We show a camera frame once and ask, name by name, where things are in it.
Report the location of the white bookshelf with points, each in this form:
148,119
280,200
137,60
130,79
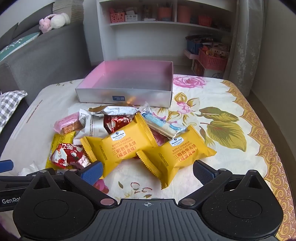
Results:
104,34

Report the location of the pink white plush toy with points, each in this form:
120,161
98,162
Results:
57,22

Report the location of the lace curtain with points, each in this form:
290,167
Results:
247,41

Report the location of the small pink basket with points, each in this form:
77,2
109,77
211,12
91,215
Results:
117,18

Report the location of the stack of books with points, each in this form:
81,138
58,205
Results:
69,7

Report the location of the white storage box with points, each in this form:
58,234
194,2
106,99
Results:
208,73

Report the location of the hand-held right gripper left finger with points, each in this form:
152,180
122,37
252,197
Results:
92,172

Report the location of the grey sofa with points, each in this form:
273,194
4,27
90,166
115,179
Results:
46,60

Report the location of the red basket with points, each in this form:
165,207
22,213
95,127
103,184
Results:
204,20

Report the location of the silver snack packet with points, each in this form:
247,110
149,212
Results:
115,110

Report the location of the red snack packet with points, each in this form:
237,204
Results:
67,155
115,124

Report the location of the glass jar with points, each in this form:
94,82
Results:
149,12

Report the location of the small white labelled box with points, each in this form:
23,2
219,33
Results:
131,17

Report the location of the blue white wafer packet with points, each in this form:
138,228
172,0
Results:
159,124

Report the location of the plain white snack packet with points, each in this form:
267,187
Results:
30,170

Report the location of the grey checkered blanket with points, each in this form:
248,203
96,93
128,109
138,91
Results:
9,106

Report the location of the teal cushion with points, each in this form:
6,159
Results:
16,45

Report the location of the orange pen holder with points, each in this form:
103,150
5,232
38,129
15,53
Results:
164,13

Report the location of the large pink basket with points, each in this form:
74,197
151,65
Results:
212,61

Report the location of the pink cardboard box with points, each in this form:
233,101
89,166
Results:
124,96

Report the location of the golden snack packet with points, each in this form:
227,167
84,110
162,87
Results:
57,140

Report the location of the white printed snack packet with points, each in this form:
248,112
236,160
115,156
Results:
92,126

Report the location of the yellow snack packet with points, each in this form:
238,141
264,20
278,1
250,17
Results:
178,160
122,148

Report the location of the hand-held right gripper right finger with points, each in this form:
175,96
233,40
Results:
203,172

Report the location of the pink snack packet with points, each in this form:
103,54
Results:
67,120

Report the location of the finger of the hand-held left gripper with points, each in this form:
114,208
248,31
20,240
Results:
5,165

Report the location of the floral printed blanket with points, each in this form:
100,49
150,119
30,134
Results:
231,104

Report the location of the blue box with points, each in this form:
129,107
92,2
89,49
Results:
193,47

